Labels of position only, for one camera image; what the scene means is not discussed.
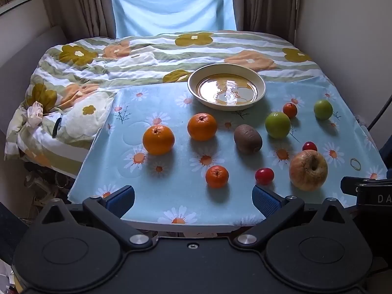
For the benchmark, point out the small green apple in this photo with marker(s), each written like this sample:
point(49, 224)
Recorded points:
point(323, 109)

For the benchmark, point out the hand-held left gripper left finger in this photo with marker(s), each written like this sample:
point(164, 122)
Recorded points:
point(121, 199)

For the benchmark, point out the yellow rubber band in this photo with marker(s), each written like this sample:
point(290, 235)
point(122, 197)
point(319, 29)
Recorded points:
point(351, 163)

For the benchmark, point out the small tangerine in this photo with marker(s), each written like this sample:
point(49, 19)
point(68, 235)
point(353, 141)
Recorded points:
point(216, 177)

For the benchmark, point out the tiny tangerine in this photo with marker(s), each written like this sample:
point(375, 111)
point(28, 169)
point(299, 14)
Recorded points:
point(290, 110)

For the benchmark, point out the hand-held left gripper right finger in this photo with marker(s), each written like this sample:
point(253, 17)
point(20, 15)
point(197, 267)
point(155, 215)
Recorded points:
point(265, 200)

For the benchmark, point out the black oval device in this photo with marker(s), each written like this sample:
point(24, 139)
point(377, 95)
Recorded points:
point(57, 127)

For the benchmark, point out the wrinkled yellow-red apple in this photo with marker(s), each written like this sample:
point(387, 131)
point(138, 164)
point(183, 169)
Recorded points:
point(307, 171)

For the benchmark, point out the striped floral blanket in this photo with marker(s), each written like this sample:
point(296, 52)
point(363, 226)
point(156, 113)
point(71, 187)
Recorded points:
point(128, 61)

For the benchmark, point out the cream ceramic bowl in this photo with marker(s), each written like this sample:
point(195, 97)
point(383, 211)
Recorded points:
point(226, 90)

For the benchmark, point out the pale floor clutter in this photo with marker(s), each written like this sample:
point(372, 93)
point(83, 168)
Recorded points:
point(43, 190)

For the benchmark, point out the large green apple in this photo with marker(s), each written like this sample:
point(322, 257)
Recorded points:
point(277, 125)

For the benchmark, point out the light blue daisy tablecloth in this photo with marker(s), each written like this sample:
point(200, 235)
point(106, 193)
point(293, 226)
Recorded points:
point(171, 177)

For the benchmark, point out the red cherry tomato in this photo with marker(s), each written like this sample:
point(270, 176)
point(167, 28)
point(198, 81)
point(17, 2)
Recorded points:
point(309, 145)
point(264, 176)

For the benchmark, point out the brown kiwi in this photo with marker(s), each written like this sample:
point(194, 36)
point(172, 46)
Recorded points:
point(248, 139)

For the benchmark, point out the light blue curtain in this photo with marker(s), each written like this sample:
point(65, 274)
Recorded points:
point(171, 6)

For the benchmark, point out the large orange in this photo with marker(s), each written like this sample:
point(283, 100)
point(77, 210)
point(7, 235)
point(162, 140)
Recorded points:
point(202, 127)
point(158, 140)

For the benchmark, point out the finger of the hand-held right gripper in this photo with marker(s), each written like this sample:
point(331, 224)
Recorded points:
point(349, 185)
point(386, 159)

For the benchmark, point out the brown curtain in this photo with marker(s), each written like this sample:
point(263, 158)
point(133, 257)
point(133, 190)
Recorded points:
point(79, 6)
point(266, 3)

